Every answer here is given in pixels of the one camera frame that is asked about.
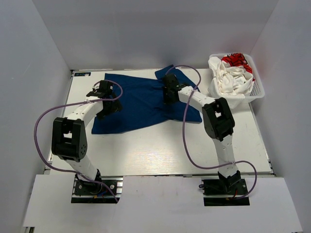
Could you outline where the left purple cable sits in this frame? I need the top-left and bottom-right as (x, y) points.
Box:
(33, 81), (123, 203)

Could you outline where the blue table label sticker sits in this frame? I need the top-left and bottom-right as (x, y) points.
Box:
(74, 72), (91, 77)

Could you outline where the white plastic basket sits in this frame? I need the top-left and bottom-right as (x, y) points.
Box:
(208, 52), (266, 104)

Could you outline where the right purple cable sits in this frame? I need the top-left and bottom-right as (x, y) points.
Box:
(165, 65), (258, 200)

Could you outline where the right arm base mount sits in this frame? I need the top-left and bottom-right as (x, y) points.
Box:
(199, 179), (250, 207)

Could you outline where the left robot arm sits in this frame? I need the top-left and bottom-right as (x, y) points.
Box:
(52, 81), (121, 194)

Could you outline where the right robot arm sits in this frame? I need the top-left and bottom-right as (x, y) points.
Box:
(162, 74), (241, 194)

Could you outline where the red printed white t shirt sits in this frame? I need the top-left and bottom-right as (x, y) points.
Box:
(221, 53), (253, 74)

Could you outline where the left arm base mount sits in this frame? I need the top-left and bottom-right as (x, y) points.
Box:
(71, 178), (123, 204)

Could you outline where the blue t shirt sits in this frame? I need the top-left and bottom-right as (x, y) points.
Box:
(91, 64), (204, 135)

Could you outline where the purple cable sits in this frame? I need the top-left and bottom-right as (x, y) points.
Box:
(33, 81), (123, 203)
(165, 65), (258, 200)

